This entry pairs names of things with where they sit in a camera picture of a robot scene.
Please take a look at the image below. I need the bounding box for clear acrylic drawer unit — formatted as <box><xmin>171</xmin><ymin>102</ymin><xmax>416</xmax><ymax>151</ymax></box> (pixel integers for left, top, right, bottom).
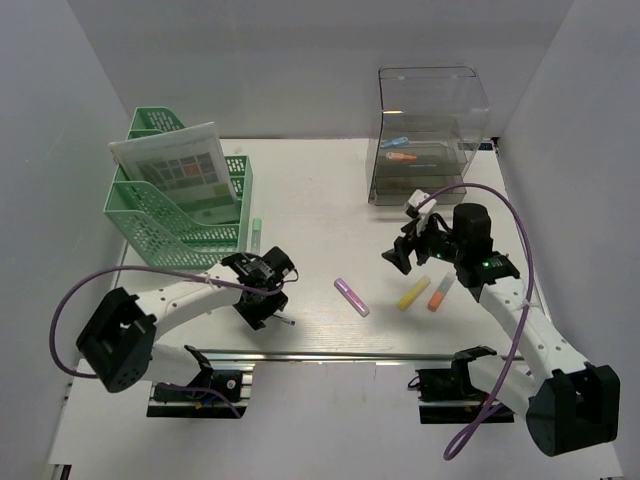
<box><xmin>366</xmin><ymin>65</ymin><xmax>491</xmax><ymax>207</ymax></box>

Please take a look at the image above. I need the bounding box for green highlighter by rack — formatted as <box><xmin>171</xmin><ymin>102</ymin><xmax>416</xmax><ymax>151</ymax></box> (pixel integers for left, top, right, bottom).
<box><xmin>251</xmin><ymin>218</ymin><xmax>262</xmax><ymax>254</ymax></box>

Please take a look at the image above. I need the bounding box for blue ballpoint pen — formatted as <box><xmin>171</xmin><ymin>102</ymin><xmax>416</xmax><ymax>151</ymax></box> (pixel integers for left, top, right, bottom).
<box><xmin>273</xmin><ymin>315</ymin><xmax>296</xmax><ymax>326</ymax></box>

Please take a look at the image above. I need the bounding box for document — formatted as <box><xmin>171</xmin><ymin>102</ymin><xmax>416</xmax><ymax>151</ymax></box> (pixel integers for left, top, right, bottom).
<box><xmin>109</xmin><ymin>122</ymin><xmax>239</xmax><ymax>224</ymax></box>

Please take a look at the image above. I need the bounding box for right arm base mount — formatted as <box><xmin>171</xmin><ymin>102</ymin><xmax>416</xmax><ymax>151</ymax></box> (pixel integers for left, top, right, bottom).
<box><xmin>407</xmin><ymin>368</ymin><xmax>488</xmax><ymax>425</ymax></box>

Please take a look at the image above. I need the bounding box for orange highlighter white cap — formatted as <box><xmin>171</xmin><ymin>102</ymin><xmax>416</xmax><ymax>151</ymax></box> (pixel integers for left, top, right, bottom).
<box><xmin>427</xmin><ymin>272</ymin><xmax>456</xmax><ymax>312</ymax></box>

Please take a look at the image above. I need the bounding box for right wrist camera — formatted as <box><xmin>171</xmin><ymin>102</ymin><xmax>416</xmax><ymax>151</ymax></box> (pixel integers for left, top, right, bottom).
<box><xmin>405</xmin><ymin>189</ymin><xmax>437</xmax><ymax>220</ymax></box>

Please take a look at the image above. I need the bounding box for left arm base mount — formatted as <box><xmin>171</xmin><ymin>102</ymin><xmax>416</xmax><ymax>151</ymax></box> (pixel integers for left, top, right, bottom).
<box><xmin>146</xmin><ymin>363</ymin><xmax>253</xmax><ymax>419</ymax></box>

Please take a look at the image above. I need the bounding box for purple highlighter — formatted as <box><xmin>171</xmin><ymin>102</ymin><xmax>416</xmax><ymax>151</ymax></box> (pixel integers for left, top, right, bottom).
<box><xmin>333</xmin><ymin>278</ymin><xmax>370</xmax><ymax>318</ymax></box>

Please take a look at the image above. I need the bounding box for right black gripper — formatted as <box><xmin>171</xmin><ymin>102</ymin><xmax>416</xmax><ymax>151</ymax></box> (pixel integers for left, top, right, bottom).
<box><xmin>382</xmin><ymin>212</ymin><xmax>466</xmax><ymax>275</ymax></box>

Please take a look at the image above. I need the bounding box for yellow highlighter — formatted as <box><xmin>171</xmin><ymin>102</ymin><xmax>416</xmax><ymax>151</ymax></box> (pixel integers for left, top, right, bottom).
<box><xmin>396</xmin><ymin>276</ymin><xmax>431</xmax><ymax>311</ymax></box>

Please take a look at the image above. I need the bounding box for blue highlighter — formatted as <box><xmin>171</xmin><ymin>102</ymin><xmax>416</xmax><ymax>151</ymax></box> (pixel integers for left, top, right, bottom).
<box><xmin>380</xmin><ymin>137</ymin><xmax>410</xmax><ymax>149</ymax></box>

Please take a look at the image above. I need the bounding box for green file organizer rack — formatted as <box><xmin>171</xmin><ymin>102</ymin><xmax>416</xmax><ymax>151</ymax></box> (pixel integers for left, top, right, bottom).
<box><xmin>104</xmin><ymin>107</ymin><xmax>253</xmax><ymax>270</ymax></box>

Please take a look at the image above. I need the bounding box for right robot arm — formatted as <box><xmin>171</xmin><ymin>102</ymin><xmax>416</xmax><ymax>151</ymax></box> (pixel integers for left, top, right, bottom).
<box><xmin>382</xmin><ymin>203</ymin><xmax>620</xmax><ymax>457</ymax></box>

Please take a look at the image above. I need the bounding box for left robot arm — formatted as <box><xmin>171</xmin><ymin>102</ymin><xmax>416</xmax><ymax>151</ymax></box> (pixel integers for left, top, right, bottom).
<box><xmin>76</xmin><ymin>247</ymin><xmax>296</xmax><ymax>399</ymax></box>

